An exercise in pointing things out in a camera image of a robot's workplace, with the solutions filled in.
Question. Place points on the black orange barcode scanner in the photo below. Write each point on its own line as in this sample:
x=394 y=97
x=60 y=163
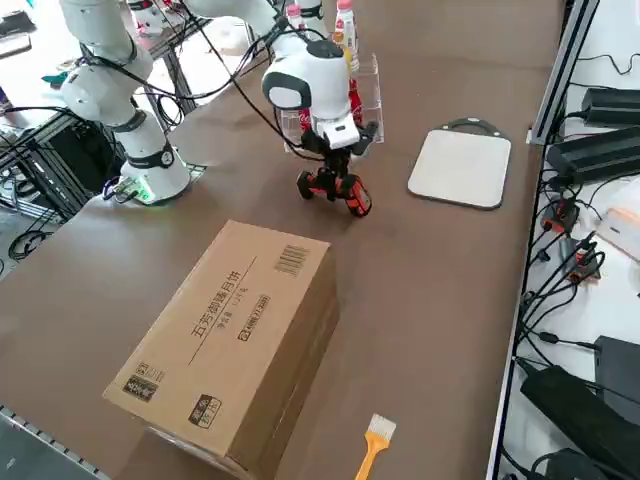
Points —
x=357 y=200

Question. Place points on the white scale with black base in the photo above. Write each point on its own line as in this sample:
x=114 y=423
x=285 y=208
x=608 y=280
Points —
x=460 y=170

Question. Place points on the white red background device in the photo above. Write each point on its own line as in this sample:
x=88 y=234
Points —
x=146 y=20

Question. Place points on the yellow brush with white bristles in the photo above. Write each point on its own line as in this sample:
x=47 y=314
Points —
x=372 y=450

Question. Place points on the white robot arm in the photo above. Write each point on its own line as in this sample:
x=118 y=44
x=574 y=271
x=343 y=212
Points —
x=305 y=85

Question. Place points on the aluminium frame rail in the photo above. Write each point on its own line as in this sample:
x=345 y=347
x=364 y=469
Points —
x=562 y=70

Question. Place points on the black controller box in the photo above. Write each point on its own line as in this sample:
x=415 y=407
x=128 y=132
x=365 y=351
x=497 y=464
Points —
x=80 y=155

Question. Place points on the white desktop device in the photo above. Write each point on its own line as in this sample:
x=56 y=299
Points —
x=622 y=230

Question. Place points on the yellow drink bottle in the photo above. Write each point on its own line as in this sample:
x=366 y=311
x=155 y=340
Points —
x=353 y=62

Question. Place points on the black electronics box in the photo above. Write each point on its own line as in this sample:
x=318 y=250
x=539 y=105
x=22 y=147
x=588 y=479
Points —
x=620 y=365

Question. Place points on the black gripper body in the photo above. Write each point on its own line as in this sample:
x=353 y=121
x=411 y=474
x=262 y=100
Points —
x=312 y=142

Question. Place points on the red cola bottle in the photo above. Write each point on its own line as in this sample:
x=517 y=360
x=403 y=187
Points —
x=305 y=120
x=355 y=102

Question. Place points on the brown cardboard box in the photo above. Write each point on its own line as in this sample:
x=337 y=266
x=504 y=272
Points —
x=225 y=325

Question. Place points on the clear acrylic shelf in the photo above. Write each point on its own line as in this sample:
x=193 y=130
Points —
x=370 y=75

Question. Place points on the large black power adapter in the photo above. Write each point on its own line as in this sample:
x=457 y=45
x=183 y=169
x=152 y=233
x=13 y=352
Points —
x=575 y=405

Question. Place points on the white bottle with pink cap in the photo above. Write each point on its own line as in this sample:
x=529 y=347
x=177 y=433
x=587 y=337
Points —
x=295 y=15
x=345 y=30

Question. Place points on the orange black connector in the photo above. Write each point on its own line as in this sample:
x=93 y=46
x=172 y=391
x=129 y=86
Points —
x=587 y=267
x=562 y=215

